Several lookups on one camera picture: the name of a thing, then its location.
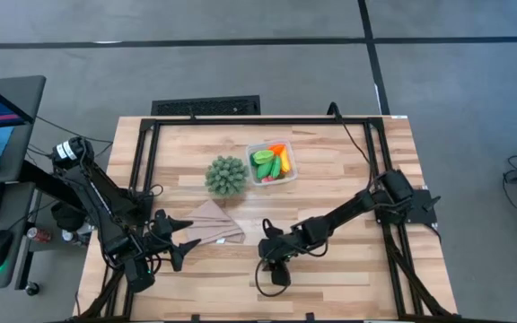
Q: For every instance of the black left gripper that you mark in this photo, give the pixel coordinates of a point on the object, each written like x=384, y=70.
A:
x=160, y=238

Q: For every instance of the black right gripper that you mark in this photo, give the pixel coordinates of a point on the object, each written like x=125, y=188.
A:
x=281, y=249

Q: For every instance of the red pink toy fruit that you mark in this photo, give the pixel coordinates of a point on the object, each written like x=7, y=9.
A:
x=268, y=179

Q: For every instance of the dark green toy vegetable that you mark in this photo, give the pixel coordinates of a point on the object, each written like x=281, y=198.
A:
x=252, y=160

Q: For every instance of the yellow toy banana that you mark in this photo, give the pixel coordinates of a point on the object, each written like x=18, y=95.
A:
x=286, y=161

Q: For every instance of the orange toy carrot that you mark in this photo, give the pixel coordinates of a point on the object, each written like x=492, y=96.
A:
x=277, y=148

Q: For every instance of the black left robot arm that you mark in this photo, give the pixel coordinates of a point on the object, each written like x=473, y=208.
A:
x=101, y=202

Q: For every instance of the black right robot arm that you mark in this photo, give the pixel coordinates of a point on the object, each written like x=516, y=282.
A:
x=344, y=211

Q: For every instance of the clear plastic tupperware container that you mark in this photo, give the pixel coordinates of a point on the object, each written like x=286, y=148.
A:
x=293, y=177

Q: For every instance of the folded beige cloth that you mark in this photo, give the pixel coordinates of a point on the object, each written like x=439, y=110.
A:
x=213, y=226

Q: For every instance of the black table clamp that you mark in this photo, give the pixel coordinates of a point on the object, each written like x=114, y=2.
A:
x=191, y=116
x=194, y=318
x=310, y=317
x=333, y=109

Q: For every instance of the potted green succulent plant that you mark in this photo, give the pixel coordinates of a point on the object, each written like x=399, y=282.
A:
x=226, y=176

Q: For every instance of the black bag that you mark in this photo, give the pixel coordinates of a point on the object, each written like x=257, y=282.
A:
x=67, y=217

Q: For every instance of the black floor grille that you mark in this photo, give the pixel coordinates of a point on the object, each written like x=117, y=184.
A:
x=204, y=106

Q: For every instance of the red drink can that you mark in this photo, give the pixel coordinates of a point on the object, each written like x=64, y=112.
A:
x=39, y=234

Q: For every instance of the black caster wheel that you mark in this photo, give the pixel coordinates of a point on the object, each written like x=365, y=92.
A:
x=32, y=288

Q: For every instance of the grey computer desk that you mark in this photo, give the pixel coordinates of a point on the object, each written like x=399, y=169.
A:
x=16, y=264

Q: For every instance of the black metal rig frame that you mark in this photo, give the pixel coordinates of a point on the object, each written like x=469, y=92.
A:
x=258, y=121

